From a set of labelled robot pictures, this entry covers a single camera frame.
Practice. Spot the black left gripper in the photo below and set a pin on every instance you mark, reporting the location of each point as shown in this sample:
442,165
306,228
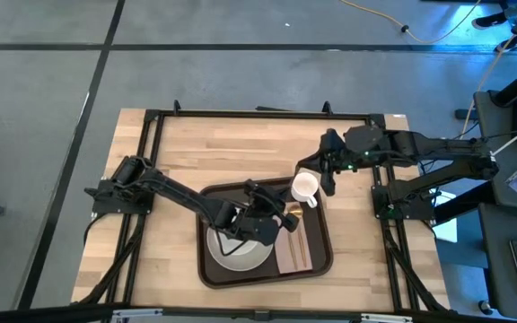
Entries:
265,199

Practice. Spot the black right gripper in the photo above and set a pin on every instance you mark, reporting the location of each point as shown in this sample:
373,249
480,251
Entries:
337,152

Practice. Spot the white ceramic mug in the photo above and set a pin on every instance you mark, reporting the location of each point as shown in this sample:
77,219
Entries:
304,186

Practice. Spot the beige cloth napkin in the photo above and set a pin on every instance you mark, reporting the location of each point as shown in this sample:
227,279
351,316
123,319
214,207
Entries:
283,255

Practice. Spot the dark brown plastic tray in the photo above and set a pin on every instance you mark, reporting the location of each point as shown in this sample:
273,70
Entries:
321,251

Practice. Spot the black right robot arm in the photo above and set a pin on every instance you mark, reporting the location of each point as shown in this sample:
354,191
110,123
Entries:
442,150

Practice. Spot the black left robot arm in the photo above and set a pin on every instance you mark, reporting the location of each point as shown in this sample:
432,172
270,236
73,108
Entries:
173,193

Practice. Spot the grey ceramic plate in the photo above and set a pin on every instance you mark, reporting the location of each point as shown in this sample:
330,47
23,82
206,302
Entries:
258,262

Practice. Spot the white sticker label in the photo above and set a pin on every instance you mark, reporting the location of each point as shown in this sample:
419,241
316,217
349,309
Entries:
398,116

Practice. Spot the black desk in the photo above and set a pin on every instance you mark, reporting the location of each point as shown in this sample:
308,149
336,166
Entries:
496,260
487,116

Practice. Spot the black caster wheel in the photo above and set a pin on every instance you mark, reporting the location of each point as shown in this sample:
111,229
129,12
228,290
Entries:
486,307

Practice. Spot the person's shoe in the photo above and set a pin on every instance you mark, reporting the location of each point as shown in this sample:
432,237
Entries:
510,44
487,19

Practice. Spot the black aluminium table frame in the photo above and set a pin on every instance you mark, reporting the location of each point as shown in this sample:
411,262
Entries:
263,114

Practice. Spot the black camera mount beam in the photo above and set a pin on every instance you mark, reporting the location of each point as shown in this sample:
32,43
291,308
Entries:
38,314

